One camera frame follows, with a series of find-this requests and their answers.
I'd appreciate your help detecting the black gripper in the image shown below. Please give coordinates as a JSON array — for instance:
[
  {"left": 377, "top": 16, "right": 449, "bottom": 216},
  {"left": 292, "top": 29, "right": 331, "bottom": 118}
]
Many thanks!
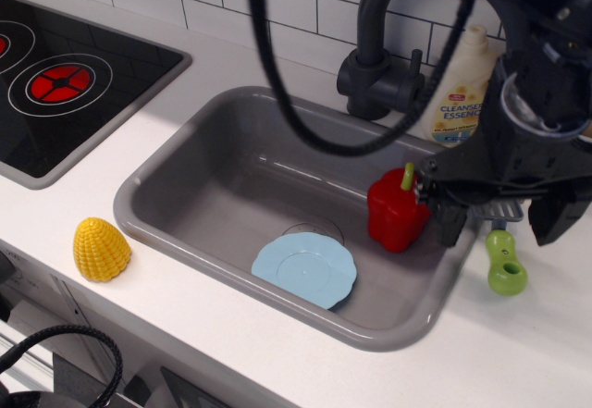
[{"left": 419, "top": 56, "right": 591, "bottom": 247}]

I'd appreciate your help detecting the green handled grey spatula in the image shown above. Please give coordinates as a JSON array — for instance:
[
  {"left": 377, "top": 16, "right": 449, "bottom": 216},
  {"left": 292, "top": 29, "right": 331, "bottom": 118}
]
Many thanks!
[{"left": 471, "top": 200, "right": 528, "bottom": 297}]

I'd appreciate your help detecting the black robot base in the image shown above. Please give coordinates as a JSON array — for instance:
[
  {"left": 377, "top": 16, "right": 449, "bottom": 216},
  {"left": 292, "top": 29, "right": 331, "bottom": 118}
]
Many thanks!
[{"left": 0, "top": 324, "right": 232, "bottom": 408}]

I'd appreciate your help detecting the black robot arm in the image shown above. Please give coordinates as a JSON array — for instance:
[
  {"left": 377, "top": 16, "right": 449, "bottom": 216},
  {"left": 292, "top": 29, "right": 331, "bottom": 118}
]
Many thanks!
[{"left": 420, "top": 0, "right": 591, "bottom": 247}]

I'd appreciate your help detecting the light blue plate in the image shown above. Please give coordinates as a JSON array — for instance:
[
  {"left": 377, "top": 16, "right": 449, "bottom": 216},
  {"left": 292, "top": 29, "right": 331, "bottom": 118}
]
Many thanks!
[{"left": 252, "top": 232, "right": 357, "bottom": 309}]

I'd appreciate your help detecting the grey sink basin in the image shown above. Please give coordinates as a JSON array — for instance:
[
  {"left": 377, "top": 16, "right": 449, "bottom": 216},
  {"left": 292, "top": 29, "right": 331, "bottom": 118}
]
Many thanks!
[{"left": 114, "top": 87, "right": 480, "bottom": 352}]

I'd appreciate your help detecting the red toy bell pepper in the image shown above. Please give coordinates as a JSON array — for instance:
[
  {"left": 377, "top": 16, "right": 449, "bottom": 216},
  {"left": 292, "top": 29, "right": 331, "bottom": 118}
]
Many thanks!
[{"left": 367, "top": 162, "right": 430, "bottom": 253}]

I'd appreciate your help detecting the white cleanser bottle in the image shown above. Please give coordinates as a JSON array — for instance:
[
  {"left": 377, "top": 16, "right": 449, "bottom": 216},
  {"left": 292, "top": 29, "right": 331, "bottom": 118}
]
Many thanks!
[{"left": 420, "top": 25, "right": 498, "bottom": 147}]

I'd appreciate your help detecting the dark grey faucet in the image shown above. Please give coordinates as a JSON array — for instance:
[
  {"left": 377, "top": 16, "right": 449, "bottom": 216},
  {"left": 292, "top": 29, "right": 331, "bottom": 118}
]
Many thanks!
[{"left": 337, "top": 0, "right": 435, "bottom": 120}]

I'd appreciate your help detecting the yellow toy corn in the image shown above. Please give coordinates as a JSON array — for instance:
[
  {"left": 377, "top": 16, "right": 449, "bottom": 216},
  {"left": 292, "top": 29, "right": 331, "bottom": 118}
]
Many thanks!
[{"left": 73, "top": 217, "right": 131, "bottom": 282}]

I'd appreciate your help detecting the black toy stove top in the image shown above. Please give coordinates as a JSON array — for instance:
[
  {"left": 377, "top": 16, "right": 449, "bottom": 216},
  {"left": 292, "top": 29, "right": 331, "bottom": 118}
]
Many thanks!
[{"left": 1, "top": 0, "right": 191, "bottom": 190}]

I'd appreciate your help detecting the black braided cable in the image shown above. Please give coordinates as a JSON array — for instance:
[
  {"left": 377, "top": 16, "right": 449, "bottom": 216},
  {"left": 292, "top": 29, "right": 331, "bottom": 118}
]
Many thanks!
[{"left": 244, "top": 0, "right": 475, "bottom": 157}]

